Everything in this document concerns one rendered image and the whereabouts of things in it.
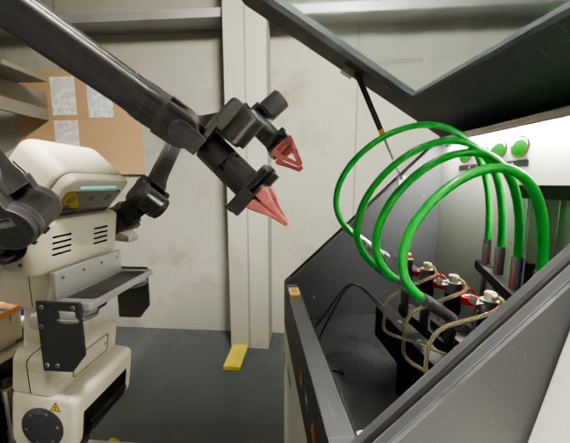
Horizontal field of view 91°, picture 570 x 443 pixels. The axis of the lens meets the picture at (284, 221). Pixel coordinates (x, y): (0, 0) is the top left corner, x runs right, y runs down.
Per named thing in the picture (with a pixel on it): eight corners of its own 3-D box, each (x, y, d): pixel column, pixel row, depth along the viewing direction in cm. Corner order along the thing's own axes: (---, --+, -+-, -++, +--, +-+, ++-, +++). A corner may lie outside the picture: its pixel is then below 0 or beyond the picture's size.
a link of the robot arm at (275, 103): (249, 133, 88) (231, 111, 82) (276, 107, 88) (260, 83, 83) (264, 141, 79) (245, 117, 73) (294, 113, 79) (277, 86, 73)
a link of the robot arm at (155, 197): (143, 209, 96) (129, 199, 92) (165, 191, 94) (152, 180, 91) (140, 225, 89) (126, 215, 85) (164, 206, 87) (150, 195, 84)
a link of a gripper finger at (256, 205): (304, 207, 47) (264, 168, 47) (275, 237, 48) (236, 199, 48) (307, 204, 53) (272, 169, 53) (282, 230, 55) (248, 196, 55)
